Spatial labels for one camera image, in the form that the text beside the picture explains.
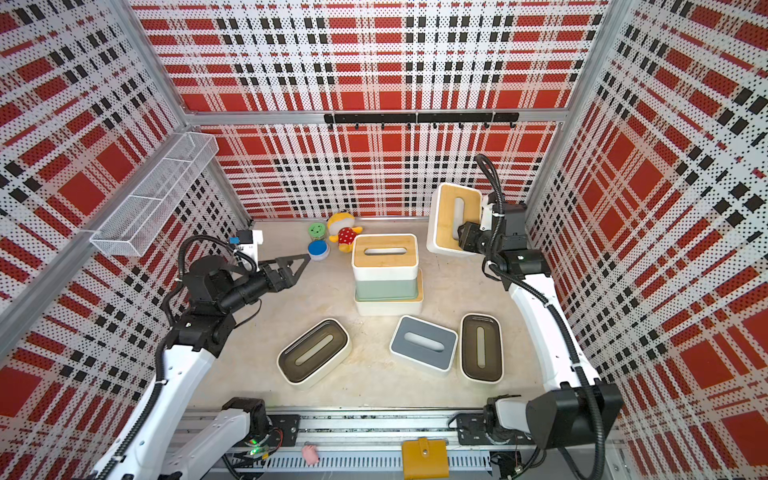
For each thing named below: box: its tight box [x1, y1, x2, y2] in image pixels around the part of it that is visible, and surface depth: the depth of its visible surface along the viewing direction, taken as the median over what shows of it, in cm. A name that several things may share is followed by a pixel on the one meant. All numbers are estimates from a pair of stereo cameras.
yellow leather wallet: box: [402, 437, 450, 480], surface depth 71 cm
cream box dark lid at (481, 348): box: [460, 313, 504, 384], surface depth 84 cm
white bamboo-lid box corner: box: [426, 182, 483, 254], surface depth 76 cm
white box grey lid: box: [389, 315, 459, 377], surface depth 87 cm
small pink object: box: [302, 444, 319, 466], surface depth 70 cm
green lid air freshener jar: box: [308, 222, 327, 241], surface depth 114 cm
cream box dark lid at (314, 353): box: [276, 318, 352, 389], surface depth 82 cm
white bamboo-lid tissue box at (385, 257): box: [352, 233, 419, 281], surface depth 81 cm
